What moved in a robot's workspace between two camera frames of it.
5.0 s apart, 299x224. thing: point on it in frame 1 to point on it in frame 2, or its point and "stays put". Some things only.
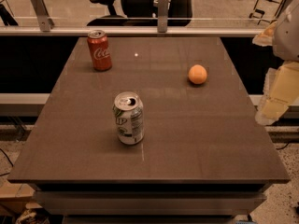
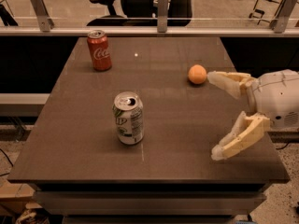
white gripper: x=288 y=36 to x=276 y=98
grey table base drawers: x=149 y=203 stays put
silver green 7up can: x=129 y=112 stays put
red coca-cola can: x=99 y=49 stays put
